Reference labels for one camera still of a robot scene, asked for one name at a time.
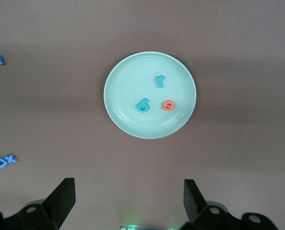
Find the teal foam letter r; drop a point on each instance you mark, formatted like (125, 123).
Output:
(159, 82)

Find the light green round plate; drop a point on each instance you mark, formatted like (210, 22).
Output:
(132, 83)

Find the teal foam letter d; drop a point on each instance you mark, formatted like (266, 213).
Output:
(140, 108)

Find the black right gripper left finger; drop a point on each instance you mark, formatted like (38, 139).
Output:
(58, 203)

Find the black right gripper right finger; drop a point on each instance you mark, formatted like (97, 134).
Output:
(195, 206)

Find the blue foam letter x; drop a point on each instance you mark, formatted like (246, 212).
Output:
(11, 159)

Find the orange foam letter e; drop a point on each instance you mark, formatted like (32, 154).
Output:
(168, 108)

